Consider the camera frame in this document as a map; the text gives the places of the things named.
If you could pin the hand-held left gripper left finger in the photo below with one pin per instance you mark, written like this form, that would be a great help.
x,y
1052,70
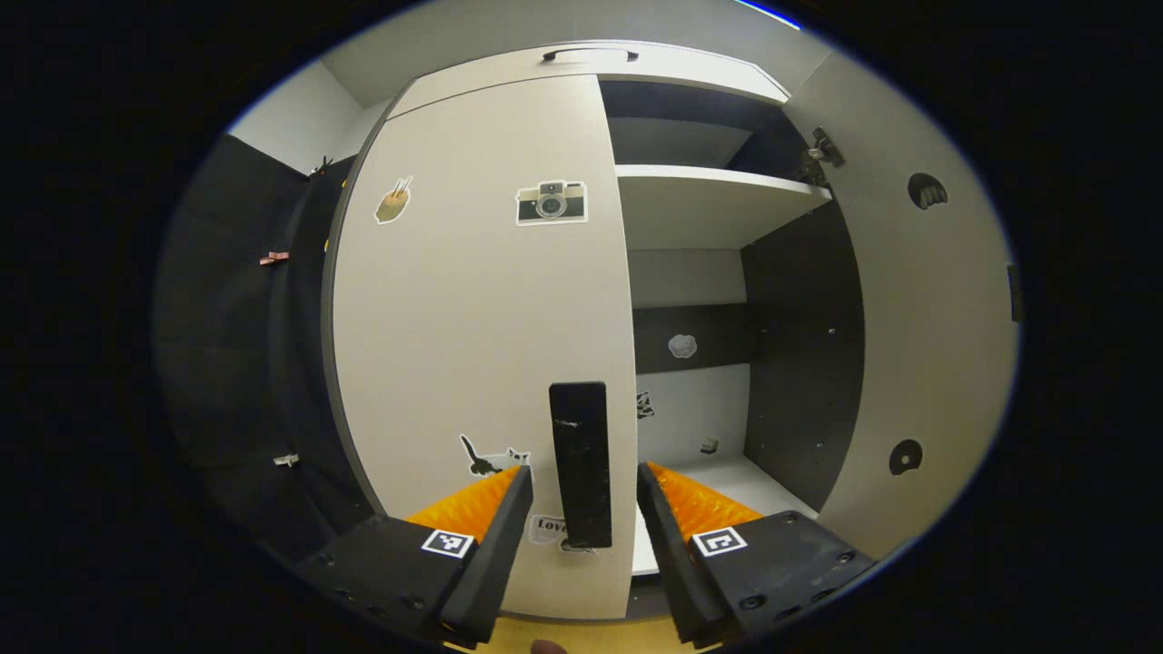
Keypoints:
x,y
491,572

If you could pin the white cabinet drawer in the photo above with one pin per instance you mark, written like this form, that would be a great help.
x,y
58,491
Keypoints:
x,y
681,68

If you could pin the white cabinet shelf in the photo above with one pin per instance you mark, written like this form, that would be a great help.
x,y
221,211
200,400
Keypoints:
x,y
690,204

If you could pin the black cloth clip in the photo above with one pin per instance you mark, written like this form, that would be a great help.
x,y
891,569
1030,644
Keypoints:
x,y
320,167

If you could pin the silver cloth clip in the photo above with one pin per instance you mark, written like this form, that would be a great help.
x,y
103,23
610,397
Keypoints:
x,y
286,460

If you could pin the white double-door shoe cabinet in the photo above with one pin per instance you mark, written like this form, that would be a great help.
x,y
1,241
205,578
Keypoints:
x,y
800,345

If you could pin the white camera-sticker cabinet door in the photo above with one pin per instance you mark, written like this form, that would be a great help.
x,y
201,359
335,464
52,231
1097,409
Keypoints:
x,y
454,318

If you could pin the white headphones-sticker cabinet door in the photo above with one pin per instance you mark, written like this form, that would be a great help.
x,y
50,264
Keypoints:
x,y
918,318

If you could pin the red cloth clip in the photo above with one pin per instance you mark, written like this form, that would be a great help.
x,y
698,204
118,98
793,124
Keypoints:
x,y
273,258

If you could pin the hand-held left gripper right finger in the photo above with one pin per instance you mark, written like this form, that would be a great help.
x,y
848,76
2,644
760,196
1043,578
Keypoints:
x,y
677,563

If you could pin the metal door hinge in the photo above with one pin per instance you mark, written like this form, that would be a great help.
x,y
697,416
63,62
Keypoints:
x,y
825,150

